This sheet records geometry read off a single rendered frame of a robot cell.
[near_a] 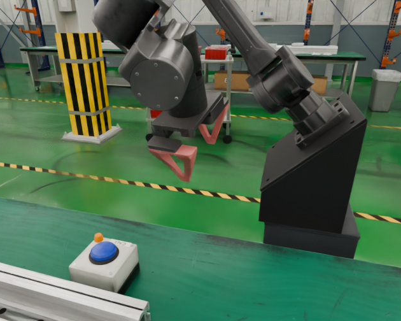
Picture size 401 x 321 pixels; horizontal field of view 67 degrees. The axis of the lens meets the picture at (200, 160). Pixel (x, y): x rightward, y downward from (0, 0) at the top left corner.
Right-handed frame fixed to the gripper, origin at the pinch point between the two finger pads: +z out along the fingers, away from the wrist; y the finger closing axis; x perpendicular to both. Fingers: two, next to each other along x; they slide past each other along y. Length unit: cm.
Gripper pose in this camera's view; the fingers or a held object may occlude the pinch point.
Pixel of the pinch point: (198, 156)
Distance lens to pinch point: 48.8
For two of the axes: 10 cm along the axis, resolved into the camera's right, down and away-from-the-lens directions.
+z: 1.6, 7.7, 6.2
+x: -8.9, -1.6, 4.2
